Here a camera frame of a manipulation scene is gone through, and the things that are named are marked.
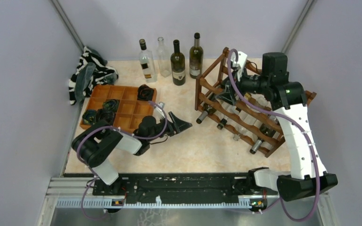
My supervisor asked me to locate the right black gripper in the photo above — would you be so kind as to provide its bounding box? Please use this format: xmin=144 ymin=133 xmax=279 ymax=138
xmin=215 ymin=65 xmax=270 ymax=105

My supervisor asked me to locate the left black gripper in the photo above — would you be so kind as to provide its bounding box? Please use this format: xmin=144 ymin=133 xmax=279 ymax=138
xmin=148 ymin=111 xmax=193 ymax=142

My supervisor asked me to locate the green wine bottle silver neck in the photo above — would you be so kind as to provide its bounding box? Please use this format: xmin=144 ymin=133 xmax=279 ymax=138
xmin=196 ymin=93 xmax=223 ymax=124

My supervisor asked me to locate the brown wooden wine rack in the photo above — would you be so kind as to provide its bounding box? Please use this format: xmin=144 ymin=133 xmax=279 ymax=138
xmin=195 ymin=48 xmax=315 ymax=156

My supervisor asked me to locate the slim clear glass bottle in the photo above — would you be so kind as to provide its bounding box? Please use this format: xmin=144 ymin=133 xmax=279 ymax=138
xmin=232 ymin=111 xmax=256 ymax=141

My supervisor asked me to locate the dark green wine bottle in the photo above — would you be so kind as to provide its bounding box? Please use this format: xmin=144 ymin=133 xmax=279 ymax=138
xmin=189 ymin=32 xmax=204 ymax=79

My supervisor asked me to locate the olive wine bottle grey cap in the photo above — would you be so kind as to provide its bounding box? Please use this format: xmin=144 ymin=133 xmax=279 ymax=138
xmin=249 ymin=124 xmax=276 ymax=154

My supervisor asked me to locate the dark wine bottle black cap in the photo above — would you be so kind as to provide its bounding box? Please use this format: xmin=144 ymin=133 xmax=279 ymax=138
xmin=170 ymin=40 xmax=186 ymax=86

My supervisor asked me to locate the clear square spirit bottle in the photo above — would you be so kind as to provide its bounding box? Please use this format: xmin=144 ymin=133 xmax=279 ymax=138
xmin=139 ymin=39 xmax=157 ymax=83

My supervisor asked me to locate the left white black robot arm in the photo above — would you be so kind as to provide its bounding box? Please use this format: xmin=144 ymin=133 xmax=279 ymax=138
xmin=71 ymin=112 xmax=192 ymax=195

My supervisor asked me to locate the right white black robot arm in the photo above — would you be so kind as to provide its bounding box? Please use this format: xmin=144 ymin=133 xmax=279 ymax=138
xmin=227 ymin=49 xmax=338 ymax=202

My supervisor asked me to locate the black rolled sock top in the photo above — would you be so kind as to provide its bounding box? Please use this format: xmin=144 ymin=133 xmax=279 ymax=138
xmin=137 ymin=84 xmax=155 ymax=101

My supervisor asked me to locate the orange wooden compartment tray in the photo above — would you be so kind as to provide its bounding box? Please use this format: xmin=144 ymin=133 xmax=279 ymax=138
xmin=79 ymin=85 xmax=157 ymax=133

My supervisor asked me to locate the dark rolled sock middle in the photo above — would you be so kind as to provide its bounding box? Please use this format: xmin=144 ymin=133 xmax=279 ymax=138
xmin=102 ymin=99 xmax=120 ymax=113

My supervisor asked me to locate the dark rolled sock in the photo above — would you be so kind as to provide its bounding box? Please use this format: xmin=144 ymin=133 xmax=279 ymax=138
xmin=102 ymin=99 xmax=120 ymax=113
xmin=96 ymin=108 xmax=115 ymax=125

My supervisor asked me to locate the dark rolled sock front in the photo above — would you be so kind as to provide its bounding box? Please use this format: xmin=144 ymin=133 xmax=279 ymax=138
xmin=96 ymin=108 xmax=115 ymax=125

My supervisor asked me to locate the teal rolled sock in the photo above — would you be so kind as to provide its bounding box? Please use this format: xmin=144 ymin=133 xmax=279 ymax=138
xmin=81 ymin=109 xmax=97 ymax=125

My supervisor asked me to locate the zebra striped cloth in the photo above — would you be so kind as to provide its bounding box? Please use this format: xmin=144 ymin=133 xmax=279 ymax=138
xmin=68 ymin=46 xmax=119 ymax=105

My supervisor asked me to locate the grey blue cloth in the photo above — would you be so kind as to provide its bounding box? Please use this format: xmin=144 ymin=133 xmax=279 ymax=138
xmin=74 ymin=63 xmax=96 ymax=102

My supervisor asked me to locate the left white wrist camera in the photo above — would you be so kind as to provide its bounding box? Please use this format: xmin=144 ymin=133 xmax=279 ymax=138
xmin=157 ymin=102 xmax=165 ymax=112

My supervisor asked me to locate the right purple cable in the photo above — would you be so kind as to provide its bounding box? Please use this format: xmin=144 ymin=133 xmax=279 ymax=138
xmin=227 ymin=48 xmax=321 ymax=223

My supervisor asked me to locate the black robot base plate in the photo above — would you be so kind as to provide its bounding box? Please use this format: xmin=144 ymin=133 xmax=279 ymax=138
xmin=92 ymin=173 xmax=276 ymax=204

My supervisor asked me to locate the grey cable comb strip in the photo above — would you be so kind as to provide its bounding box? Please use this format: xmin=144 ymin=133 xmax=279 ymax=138
xmin=56 ymin=196 xmax=252 ymax=209

